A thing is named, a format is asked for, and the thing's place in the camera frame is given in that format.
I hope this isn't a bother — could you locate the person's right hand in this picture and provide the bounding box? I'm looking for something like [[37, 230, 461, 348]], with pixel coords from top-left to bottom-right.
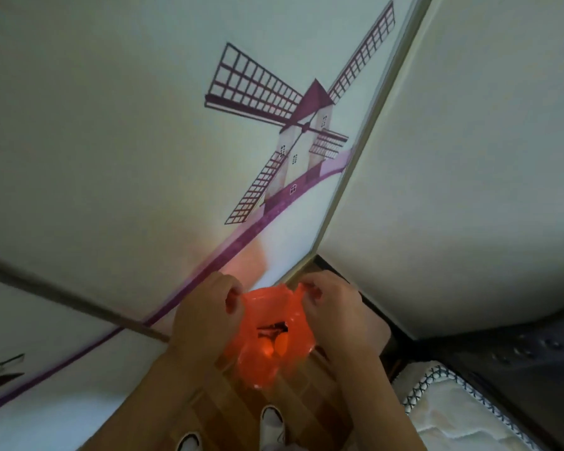
[[298, 270, 382, 368]]

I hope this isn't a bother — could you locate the red plastic bag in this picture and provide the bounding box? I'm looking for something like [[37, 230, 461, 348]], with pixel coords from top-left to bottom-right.
[[223, 282, 318, 391]]

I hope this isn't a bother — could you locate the white sliding door wardrobe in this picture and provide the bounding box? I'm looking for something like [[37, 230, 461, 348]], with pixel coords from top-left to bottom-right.
[[0, 0, 436, 451]]

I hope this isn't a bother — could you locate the small orange fruit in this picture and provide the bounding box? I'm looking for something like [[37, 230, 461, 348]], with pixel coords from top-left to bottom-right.
[[258, 333, 291, 360]]

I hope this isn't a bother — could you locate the person's right forearm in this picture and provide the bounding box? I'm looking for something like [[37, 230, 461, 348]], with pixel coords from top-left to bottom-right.
[[331, 354, 427, 451]]

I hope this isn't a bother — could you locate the person's left forearm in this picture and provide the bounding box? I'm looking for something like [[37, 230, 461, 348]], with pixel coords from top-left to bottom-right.
[[80, 347, 222, 451]]

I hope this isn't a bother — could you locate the white slipper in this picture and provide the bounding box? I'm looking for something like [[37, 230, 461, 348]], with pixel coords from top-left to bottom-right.
[[176, 432, 204, 451], [259, 405, 287, 451]]

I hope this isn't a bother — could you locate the white left slipper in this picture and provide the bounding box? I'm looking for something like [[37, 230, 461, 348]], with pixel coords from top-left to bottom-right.
[[176, 432, 204, 451]]

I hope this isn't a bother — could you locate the person's left hand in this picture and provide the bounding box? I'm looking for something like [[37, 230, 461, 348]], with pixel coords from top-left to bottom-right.
[[169, 271, 246, 368]]

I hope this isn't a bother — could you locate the white quilted mattress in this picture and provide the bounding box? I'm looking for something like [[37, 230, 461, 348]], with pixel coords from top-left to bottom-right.
[[392, 361, 542, 451]]

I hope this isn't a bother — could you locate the white right slipper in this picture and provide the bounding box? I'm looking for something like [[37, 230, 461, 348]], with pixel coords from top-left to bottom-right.
[[259, 405, 287, 451]]

